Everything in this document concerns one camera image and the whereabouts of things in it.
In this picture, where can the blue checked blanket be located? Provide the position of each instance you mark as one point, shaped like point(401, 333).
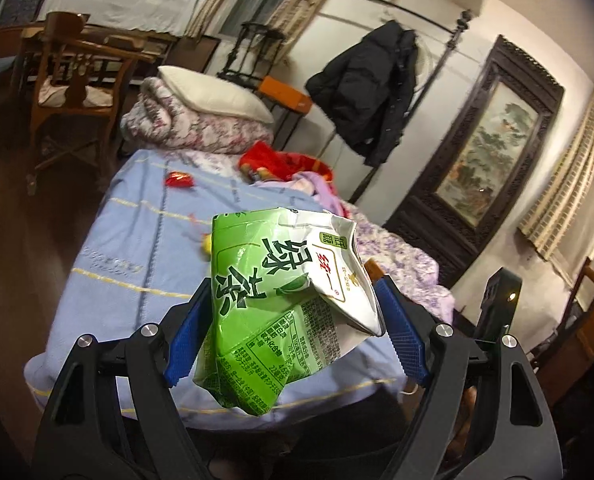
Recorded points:
point(127, 270)

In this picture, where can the red blanket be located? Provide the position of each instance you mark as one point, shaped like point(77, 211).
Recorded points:
point(277, 160)

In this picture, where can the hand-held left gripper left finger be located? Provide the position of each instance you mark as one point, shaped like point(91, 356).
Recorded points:
point(184, 345)

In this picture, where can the grey floral folded quilt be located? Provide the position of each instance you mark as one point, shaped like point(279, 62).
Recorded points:
point(197, 132)

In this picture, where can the purple floral quilt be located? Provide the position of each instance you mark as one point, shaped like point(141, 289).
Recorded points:
point(407, 260)

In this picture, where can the window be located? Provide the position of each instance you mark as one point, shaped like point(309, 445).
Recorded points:
point(257, 0)

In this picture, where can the orange flat box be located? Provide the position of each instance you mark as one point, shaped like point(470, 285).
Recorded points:
point(282, 92)

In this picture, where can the wooden armchair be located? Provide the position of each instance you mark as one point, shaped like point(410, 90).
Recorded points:
point(77, 90)

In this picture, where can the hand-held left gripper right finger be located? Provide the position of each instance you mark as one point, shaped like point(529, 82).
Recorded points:
point(407, 340)

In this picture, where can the lilac cloth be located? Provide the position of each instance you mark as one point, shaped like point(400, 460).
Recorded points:
point(317, 185)

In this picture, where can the black plant stand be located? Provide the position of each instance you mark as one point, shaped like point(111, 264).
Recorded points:
point(262, 27)

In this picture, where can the white pillow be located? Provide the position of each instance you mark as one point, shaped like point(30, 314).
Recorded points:
point(212, 95)

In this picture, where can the wooden table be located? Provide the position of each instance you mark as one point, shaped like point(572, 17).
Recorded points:
point(127, 42)

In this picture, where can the dark picture frame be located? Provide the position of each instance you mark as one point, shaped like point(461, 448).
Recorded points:
point(197, 57)

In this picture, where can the green white drink carton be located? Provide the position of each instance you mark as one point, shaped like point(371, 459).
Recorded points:
point(257, 310)

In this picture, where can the white electric fan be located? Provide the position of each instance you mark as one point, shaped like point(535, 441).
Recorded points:
point(424, 60)

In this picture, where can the black metal side table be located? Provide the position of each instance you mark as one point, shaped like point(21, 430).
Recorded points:
point(287, 125)

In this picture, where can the wooden furniture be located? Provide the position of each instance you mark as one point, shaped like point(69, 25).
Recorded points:
point(592, 330)

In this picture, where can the red candy wrapper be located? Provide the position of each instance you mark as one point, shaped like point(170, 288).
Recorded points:
point(178, 179)

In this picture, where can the black padded jacket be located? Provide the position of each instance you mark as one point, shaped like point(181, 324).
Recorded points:
point(367, 95)

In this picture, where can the person's left leg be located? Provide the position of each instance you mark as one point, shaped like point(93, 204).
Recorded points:
point(297, 450)

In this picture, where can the carved wooden painted screen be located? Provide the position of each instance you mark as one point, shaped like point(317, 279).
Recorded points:
point(417, 225)

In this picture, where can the white seat cushion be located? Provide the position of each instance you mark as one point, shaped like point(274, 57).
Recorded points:
point(57, 95)

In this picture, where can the black metal bed frame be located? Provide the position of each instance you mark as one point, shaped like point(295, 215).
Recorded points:
point(462, 22)

